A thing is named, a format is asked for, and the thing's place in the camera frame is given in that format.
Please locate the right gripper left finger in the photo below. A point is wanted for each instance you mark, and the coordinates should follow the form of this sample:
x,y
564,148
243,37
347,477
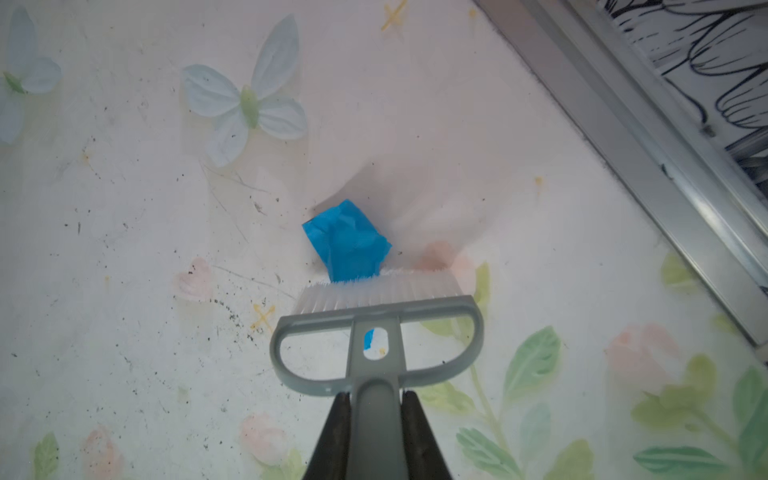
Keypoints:
x,y
330,457

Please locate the aluminium rail frame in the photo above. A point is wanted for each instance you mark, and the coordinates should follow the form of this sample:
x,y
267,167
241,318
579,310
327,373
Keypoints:
x,y
673,95

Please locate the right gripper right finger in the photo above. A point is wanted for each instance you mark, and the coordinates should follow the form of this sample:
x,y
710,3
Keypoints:
x,y
423,455

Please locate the grey-green hand brush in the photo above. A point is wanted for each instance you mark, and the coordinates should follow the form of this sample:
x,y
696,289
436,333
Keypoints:
x,y
374,311

